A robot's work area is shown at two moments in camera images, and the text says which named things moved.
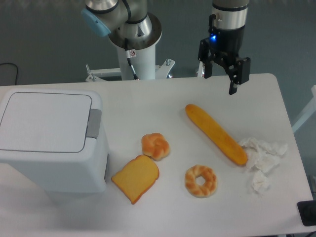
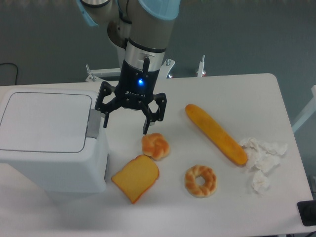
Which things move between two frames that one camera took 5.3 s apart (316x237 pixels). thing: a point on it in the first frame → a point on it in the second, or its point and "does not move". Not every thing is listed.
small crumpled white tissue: (260, 182) does not move
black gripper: (225, 45) → (134, 90)
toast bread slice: (136, 177) does not move
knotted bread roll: (155, 145) does not move
